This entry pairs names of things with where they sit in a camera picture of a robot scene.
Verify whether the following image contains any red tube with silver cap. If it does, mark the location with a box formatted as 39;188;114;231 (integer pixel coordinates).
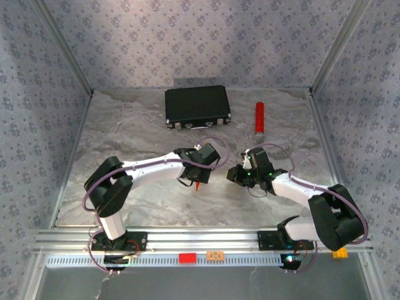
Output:
253;101;266;144

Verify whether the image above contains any black hard case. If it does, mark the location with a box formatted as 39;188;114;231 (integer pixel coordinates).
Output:
164;85;232;131

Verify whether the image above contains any black controller board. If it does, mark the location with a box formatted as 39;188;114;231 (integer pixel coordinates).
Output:
279;252;303;271
102;254;131;271

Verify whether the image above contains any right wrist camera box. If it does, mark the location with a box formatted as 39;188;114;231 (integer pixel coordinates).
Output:
241;149;255;170

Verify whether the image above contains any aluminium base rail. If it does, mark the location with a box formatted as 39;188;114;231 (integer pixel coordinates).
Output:
34;227;374;253

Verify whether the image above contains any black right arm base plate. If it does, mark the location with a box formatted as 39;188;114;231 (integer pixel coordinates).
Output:
257;230;314;251

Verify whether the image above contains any aluminium side rail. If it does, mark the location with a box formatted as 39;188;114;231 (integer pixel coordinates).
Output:
308;92;356;228
48;90;94;229

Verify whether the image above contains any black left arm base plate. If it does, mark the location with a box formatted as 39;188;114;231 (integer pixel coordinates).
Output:
91;231;148;253

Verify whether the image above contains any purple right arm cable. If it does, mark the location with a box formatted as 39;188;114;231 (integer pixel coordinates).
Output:
248;142;369;275

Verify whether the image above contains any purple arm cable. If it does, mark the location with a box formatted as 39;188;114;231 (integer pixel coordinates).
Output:
248;142;369;275
81;136;231;276

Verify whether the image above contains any grey slotted cable duct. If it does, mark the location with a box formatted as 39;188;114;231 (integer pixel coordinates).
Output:
46;253;287;268

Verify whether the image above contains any aluminium frame post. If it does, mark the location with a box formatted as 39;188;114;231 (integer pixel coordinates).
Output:
309;0;375;93

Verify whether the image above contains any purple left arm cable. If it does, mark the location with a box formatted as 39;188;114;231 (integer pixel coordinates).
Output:
81;136;231;276

